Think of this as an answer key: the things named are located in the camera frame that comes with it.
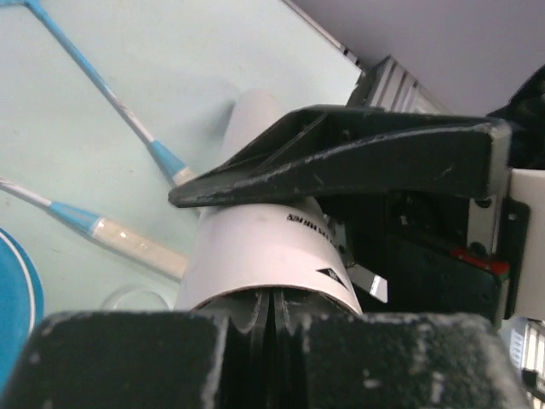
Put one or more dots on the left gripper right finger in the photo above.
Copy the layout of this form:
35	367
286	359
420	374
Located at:
291	305

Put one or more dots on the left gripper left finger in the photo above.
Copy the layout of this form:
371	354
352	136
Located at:
248	309

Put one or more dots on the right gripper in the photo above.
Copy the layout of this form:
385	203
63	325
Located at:
416	242

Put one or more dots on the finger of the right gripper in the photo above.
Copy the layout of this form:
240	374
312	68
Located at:
326	151

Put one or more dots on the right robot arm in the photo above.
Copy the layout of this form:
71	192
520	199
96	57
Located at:
525	115

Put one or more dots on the left blue badminton racket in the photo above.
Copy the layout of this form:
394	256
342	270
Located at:
107	233

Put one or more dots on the blue badminton racket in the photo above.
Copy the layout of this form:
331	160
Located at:
107	233
175	170

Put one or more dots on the right blue badminton racket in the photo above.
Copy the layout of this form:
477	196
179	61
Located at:
175	170

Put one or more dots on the clear tube lid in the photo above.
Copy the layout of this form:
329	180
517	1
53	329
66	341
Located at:
135	298

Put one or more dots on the blue sport racket bag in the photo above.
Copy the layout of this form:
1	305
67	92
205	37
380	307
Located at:
22	301

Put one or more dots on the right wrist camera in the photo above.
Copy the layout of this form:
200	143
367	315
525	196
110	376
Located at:
527	187

